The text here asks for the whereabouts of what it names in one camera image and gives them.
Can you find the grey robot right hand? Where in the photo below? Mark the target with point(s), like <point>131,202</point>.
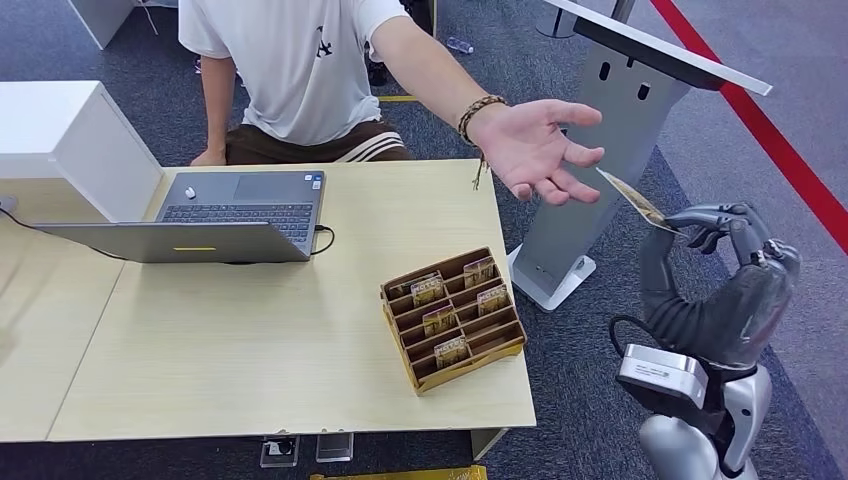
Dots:
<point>722,311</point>

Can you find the yellow sheet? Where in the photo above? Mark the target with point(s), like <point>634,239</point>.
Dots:
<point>404,474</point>

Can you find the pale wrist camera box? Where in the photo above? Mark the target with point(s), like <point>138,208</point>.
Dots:
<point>662,374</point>

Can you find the person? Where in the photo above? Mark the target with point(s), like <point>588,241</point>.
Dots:
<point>298,73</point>

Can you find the grey kiosk stand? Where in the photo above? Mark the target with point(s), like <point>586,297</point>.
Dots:
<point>629,93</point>

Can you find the white furniture panel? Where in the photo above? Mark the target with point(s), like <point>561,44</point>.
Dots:
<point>99,16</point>

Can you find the grey stanchion base with pole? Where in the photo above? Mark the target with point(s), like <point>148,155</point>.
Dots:
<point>558,23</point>

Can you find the person's right hand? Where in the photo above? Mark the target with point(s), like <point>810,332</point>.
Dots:
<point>208,159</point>

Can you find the gold printed card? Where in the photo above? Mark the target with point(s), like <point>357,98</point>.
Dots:
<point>439,320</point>
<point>478,271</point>
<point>452,352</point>
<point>404,285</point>
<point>639,201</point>
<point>427,290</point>
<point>492,300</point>

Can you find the person's right forearm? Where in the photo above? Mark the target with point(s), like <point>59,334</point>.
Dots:
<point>217,106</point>

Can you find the small white object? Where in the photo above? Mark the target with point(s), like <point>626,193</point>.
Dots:
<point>190,193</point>

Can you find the white cabinet box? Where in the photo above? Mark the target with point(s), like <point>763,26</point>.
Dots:
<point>66,146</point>

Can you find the person's left forearm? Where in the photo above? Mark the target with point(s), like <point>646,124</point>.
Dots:
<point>430,69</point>

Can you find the grey laptop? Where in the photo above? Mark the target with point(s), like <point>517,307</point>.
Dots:
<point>218,222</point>

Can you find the floor socket box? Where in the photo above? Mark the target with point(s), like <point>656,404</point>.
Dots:
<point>279,452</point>
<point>334,448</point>

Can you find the clear plastic water bottle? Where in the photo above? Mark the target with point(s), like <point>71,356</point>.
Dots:
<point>460,45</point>

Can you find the person's left hand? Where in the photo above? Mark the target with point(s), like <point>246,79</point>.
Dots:
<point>530,146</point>

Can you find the pale desk leg panel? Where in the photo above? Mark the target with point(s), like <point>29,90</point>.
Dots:
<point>487,442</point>

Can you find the wooden card holder tray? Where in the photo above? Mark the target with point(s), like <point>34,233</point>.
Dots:
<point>450,331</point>

